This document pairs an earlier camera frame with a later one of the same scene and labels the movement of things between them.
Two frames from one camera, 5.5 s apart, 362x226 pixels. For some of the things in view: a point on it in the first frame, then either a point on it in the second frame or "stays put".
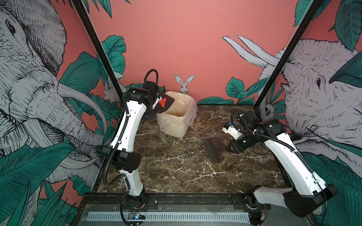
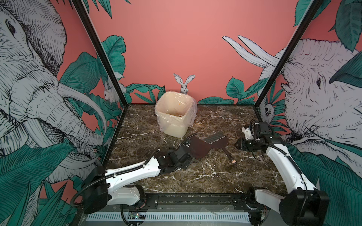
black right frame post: (301, 29) stays put
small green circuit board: (136, 215) stays put
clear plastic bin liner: (182, 111) stays put
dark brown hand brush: (213, 150) → (218, 140)
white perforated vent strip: (171, 216) stays put
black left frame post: (100, 46) stays put
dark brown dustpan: (168, 102) → (198, 148)
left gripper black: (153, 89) → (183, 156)
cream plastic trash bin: (175, 121) stays put
